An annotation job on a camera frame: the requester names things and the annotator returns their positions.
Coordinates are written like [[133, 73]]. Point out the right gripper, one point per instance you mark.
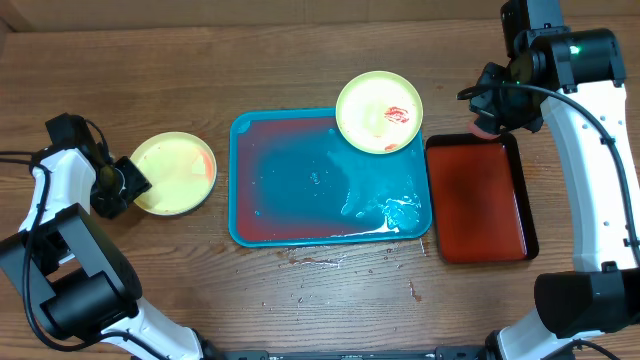
[[480, 107]]

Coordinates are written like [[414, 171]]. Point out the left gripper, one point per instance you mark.
[[113, 209]]

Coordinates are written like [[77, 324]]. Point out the dark scrubbing sponge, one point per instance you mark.
[[480, 130]]

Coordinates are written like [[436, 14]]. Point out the green plate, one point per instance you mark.
[[181, 169], [379, 112]]

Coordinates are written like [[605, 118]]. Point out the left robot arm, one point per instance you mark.
[[77, 287]]

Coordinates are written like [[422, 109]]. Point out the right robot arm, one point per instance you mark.
[[573, 83]]

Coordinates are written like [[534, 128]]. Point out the black tray with red water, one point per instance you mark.
[[479, 198]]

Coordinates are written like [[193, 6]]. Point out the teal plastic tray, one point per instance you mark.
[[295, 181]]

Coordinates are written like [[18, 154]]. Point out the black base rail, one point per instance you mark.
[[440, 353]]

